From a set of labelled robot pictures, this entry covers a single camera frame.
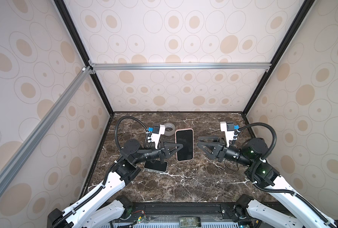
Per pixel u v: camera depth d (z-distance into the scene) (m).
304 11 0.69
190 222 0.67
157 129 0.52
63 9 0.68
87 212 0.41
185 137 0.55
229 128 0.50
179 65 0.86
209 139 0.56
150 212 0.75
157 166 0.91
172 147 0.58
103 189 0.45
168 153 0.55
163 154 0.52
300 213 0.42
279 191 0.43
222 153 0.49
